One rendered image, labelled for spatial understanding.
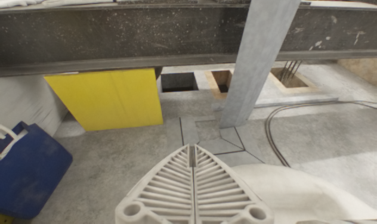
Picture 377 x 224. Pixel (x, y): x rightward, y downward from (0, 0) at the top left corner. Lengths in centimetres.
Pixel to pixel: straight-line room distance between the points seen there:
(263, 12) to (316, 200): 59
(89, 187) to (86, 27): 72
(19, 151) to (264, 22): 101
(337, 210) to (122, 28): 90
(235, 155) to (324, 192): 45
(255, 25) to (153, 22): 41
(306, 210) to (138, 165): 70
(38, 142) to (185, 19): 81
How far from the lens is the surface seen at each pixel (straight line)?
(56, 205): 96
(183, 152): 17
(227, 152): 86
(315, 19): 102
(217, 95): 121
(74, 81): 85
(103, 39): 79
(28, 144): 84
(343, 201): 55
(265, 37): 67
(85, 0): 73
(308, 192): 52
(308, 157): 109
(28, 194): 91
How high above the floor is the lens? 75
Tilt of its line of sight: 44 degrees down
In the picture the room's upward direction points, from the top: 1 degrees clockwise
